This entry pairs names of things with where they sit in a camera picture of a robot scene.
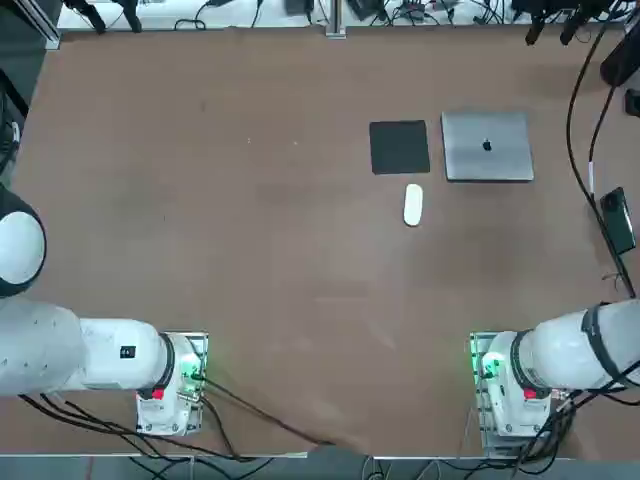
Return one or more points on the aluminium frame rail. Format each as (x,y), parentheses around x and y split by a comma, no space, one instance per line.
(37,22)

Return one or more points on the silver closed laptop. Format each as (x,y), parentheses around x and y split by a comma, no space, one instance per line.
(487,160)

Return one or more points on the dark green model phone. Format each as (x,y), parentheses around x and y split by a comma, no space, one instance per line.
(619,220)

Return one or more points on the aluminium profile post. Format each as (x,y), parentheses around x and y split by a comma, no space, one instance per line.
(336,17)

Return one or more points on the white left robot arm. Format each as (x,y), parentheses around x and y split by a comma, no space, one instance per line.
(100,355)

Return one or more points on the black tripod legs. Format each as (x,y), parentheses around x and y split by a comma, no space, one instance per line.
(567,25)
(95,12)

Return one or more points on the black mouse pad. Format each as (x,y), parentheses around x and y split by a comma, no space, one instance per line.
(400,147)

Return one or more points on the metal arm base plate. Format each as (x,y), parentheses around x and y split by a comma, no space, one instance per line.
(477,350)
(199,345)

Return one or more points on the white computer mouse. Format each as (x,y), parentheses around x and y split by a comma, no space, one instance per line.
(413,205)

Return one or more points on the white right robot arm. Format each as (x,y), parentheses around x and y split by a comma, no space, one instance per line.
(560,350)

